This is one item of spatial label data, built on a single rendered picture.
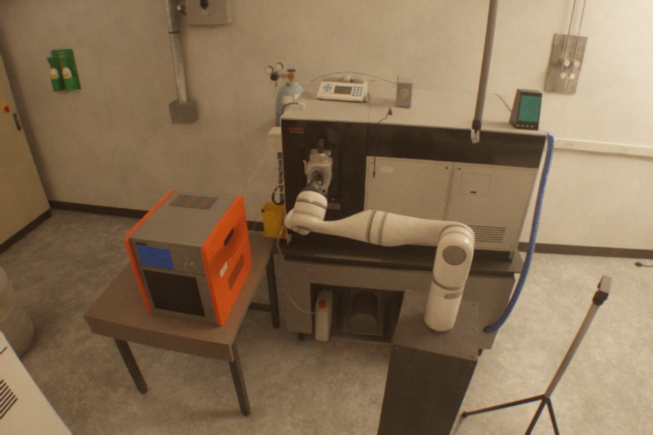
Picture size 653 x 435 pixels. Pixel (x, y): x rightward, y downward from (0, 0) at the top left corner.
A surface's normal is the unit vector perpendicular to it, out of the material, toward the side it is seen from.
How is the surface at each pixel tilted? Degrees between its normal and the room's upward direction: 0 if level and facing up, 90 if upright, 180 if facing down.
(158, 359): 0
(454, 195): 90
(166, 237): 0
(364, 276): 90
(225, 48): 90
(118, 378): 0
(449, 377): 90
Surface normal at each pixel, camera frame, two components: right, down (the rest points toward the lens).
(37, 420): 0.99, 0.07
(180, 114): -0.15, 0.47
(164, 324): 0.00, -0.88
